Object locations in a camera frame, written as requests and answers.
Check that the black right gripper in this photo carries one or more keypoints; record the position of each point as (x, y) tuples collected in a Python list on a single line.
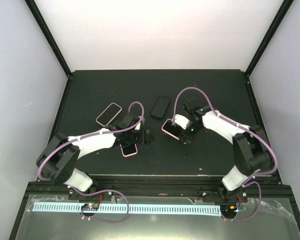
[(186, 137)]

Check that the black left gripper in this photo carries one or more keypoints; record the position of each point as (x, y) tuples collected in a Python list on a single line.
[(141, 139)]

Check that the phone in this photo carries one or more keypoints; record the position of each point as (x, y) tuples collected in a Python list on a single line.
[(128, 150), (173, 131), (160, 107), (109, 114)]

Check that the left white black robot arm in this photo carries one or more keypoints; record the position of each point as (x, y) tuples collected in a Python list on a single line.
[(57, 162)]

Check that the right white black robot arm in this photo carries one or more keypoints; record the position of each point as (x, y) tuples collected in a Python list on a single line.
[(252, 153)]

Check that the phone in cream case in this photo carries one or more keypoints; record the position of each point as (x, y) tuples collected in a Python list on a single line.
[(109, 114)]

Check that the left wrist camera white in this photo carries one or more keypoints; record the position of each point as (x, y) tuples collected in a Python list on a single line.
[(140, 124)]

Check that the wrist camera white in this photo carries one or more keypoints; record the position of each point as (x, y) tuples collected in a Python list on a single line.
[(181, 121), (140, 124)]

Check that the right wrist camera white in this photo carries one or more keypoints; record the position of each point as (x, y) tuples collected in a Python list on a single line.
[(181, 121)]

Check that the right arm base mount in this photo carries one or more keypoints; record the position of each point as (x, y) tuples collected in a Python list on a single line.
[(220, 195)]

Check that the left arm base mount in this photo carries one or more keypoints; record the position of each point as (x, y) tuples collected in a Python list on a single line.
[(95, 187)]

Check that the black aluminium rail frame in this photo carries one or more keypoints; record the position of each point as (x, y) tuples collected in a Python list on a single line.
[(163, 186)]

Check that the white slotted cable duct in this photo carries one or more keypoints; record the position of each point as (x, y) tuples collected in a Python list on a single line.
[(116, 208)]

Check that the right black corner post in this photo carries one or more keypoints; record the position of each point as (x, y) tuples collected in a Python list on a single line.
[(272, 29)]

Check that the black corner post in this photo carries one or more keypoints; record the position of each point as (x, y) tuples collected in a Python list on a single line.
[(36, 13), (272, 29)]

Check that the left black corner post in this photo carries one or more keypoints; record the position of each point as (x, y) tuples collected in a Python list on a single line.
[(36, 13)]

